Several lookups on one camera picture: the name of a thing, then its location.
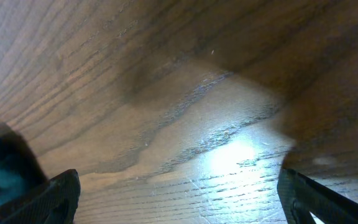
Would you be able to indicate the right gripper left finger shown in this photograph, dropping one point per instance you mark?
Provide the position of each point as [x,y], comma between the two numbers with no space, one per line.
[55,201]

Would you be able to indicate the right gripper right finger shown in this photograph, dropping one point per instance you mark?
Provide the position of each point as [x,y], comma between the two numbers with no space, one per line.
[302,197]

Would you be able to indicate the black t-shirt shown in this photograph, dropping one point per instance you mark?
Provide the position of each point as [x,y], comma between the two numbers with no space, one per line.
[19,170]

